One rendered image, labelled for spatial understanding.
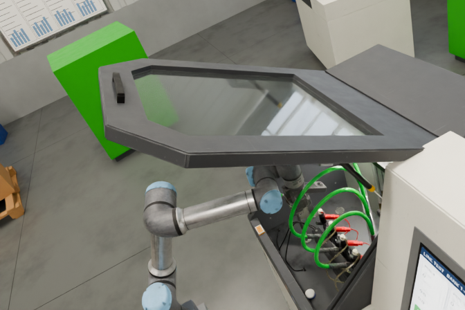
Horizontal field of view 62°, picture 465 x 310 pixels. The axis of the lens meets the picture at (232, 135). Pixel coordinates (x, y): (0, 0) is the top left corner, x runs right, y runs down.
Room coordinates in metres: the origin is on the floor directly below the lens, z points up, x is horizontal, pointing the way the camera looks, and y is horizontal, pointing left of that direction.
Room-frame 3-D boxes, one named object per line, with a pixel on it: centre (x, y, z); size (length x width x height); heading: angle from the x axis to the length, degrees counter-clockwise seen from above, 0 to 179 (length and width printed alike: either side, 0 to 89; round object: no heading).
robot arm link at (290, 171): (1.10, -0.14, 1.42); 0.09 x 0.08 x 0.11; 84
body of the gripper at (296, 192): (1.10, -0.14, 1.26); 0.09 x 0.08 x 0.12; 97
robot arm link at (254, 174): (1.10, -0.04, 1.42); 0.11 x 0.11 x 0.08; 84
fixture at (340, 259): (0.99, -0.23, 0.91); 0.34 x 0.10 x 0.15; 7
